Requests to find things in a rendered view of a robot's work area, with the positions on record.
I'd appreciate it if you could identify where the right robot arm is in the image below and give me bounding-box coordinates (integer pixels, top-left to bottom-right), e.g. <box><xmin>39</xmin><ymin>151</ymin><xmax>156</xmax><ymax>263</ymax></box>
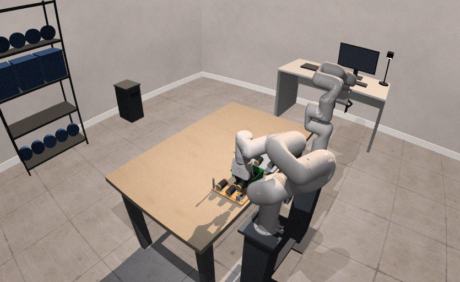
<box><xmin>305</xmin><ymin>62</ymin><xmax>356</xmax><ymax>152</ymax></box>

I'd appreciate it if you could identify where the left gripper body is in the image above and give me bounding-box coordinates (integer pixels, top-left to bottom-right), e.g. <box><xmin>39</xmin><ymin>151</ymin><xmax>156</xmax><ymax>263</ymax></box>
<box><xmin>231</xmin><ymin>156</ymin><xmax>253</xmax><ymax>181</ymax></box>

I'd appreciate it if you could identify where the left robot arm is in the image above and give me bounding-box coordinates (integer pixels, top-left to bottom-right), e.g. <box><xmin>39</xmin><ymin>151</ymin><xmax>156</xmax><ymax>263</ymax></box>
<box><xmin>234</xmin><ymin>131</ymin><xmax>336</xmax><ymax>236</ymax></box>

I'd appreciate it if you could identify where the green box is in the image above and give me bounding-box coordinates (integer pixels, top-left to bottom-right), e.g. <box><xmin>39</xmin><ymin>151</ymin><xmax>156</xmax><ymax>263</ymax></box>
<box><xmin>253</xmin><ymin>165</ymin><xmax>264</xmax><ymax>182</ymax></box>

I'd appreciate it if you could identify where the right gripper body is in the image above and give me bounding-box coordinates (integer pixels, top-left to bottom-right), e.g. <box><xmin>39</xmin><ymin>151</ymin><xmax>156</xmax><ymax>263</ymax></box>
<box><xmin>335</xmin><ymin>91</ymin><xmax>350</xmax><ymax>105</ymax></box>

